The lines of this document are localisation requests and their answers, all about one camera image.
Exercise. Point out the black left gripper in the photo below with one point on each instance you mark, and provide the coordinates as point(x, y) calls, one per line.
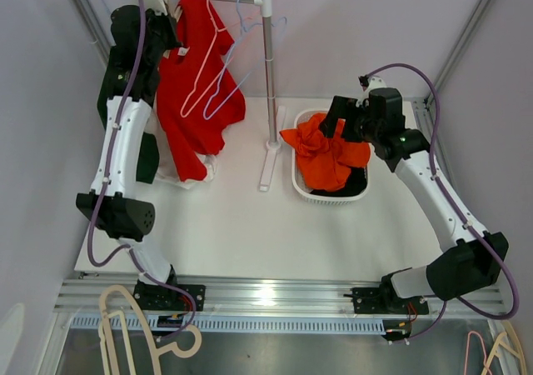
point(167, 22)

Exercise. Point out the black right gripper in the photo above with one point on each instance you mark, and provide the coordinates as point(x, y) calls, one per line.
point(343, 108)

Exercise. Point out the white perforated plastic basket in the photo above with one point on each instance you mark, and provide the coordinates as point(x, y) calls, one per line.
point(299, 184)

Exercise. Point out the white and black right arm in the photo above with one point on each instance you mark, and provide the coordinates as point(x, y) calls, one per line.
point(470, 255)

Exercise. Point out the aluminium frame post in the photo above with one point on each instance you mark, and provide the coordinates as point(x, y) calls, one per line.
point(464, 39)

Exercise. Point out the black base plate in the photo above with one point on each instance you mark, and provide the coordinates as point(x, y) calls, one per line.
point(378, 300)
point(156, 298)

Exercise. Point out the orange t-shirt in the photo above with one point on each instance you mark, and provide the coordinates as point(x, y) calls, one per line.
point(325, 163)

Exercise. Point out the pink plastic hanger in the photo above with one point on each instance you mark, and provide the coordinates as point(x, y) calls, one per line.
point(193, 98)

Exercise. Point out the beige hanger lower right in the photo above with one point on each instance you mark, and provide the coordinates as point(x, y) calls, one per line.
point(506, 352)

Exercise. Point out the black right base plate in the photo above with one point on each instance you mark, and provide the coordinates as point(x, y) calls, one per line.
point(378, 300)

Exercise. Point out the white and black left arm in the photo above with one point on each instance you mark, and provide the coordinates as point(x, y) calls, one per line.
point(119, 221)

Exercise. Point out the beige wooden hanger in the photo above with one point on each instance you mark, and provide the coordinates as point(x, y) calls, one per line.
point(175, 13)

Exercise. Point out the green and beige t-shirt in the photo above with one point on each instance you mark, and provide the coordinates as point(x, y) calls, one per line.
point(155, 161)

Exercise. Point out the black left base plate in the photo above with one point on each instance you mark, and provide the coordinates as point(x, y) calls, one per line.
point(156, 298)

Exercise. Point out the red t-shirt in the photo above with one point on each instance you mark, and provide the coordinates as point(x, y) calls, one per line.
point(222, 106)

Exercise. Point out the aluminium rail front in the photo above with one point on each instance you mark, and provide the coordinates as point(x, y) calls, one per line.
point(239, 305)

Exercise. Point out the pink hanger lower right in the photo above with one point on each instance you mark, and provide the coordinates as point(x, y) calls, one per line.
point(475, 349)

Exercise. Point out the black t-shirt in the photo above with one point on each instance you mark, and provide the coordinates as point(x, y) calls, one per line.
point(355, 185)

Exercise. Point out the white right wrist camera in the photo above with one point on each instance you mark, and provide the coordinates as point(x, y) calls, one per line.
point(369, 83)

